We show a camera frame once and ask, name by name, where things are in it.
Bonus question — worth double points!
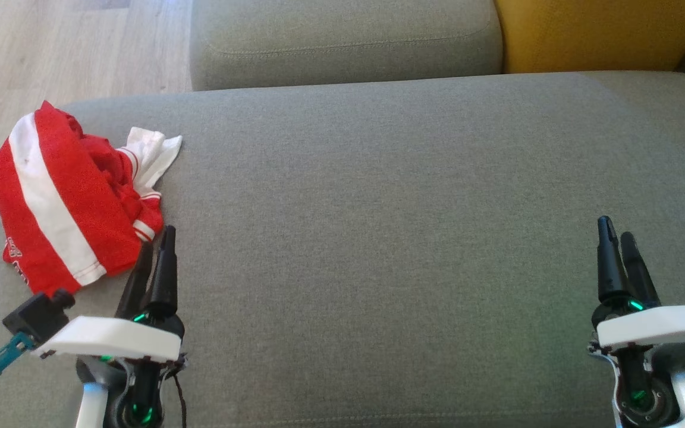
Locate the yellow sofa cushion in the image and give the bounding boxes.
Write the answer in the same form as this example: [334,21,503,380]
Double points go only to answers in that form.
[492,0,685,75]

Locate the red basketball jersey white trim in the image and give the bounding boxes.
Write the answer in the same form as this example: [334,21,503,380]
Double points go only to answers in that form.
[78,126,184,243]

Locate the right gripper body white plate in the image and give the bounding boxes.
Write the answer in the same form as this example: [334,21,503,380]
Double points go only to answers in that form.
[589,299,685,352]

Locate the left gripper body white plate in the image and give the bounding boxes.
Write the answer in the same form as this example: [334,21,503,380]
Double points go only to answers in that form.
[32,309,186,363]

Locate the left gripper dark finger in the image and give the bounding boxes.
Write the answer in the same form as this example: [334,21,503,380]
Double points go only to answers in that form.
[115,241,155,319]
[147,225,178,317]

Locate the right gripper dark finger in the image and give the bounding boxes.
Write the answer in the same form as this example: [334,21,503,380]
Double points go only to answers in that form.
[620,232,662,310]
[596,216,629,306]

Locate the grey sofa seat cushion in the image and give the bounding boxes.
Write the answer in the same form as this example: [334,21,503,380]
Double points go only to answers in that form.
[0,70,685,428]

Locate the left camera cable teal plug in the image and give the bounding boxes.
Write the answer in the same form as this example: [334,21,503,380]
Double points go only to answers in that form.
[0,331,38,428]

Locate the grey sofa back cushion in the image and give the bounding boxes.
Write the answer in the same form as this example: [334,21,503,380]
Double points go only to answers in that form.
[189,0,504,92]

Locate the red shorts white side stripe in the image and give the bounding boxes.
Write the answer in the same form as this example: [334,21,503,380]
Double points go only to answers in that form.
[0,100,141,297]

